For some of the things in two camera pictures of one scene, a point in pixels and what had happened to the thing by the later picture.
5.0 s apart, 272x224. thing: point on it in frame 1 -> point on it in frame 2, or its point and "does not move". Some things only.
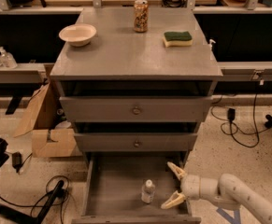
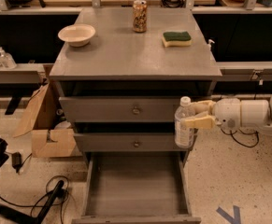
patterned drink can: [140, 15] does not move
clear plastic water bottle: [148, 191] -> [184, 138]
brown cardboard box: [50, 136] does not move
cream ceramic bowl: [78, 35] does not move
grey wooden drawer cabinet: [136, 82] does not move
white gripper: [190, 186] -> [227, 114]
